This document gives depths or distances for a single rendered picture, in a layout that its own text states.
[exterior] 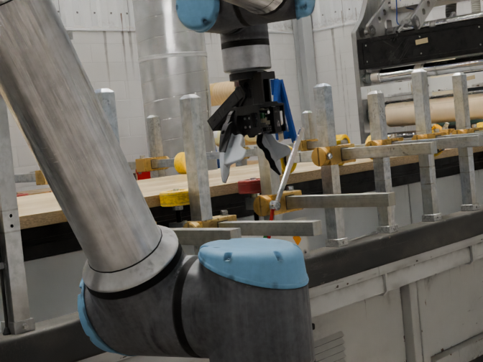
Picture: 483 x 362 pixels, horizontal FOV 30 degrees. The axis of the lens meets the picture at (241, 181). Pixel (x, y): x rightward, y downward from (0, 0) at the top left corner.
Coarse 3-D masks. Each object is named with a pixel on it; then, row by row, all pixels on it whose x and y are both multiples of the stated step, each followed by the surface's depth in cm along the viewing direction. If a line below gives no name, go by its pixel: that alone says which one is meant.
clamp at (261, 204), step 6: (288, 192) 225; (294, 192) 226; (300, 192) 228; (258, 198) 220; (264, 198) 219; (270, 198) 220; (282, 198) 223; (258, 204) 221; (264, 204) 219; (282, 204) 223; (258, 210) 221; (264, 210) 219; (270, 210) 220; (276, 210) 221; (282, 210) 223; (288, 210) 224; (294, 210) 226
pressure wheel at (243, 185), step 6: (240, 180) 232; (246, 180) 229; (252, 180) 229; (258, 180) 229; (240, 186) 230; (246, 186) 229; (252, 186) 228; (258, 186) 229; (240, 192) 231; (246, 192) 229; (252, 192) 229; (258, 192) 229; (258, 216) 233
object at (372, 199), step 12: (372, 192) 209; (384, 192) 206; (252, 204) 231; (288, 204) 223; (300, 204) 221; (312, 204) 218; (324, 204) 216; (336, 204) 213; (348, 204) 211; (360, 204) 209; (372, 204) 207; (384, 204) 205
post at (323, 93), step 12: (324, 84) 239; (324, 96) 238; (324, 108) 239; (324, 120) 239; (324, 132) 239; (324, 144) 240; (324, 168) 241; (336, 168) 241; (324, 180) 241; (336, 180) 241; (324, 192) 242; (336, 192) 241; (336, 216) 240; (336, 228) 240
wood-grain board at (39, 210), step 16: (368, 160) 292; (400, 160) 297; (416, 160) 304; (176, 176) 315; (208, 176) 290; (240, 176) 269; (256, 176) 260; (304, 176) 259; (320, 176) 264; (48, 192) 284; (144, 192) 230; (224, 192) 234; (32, 208) 210; (48, 208) 204; (32, 224) 190; (48, 224) 193
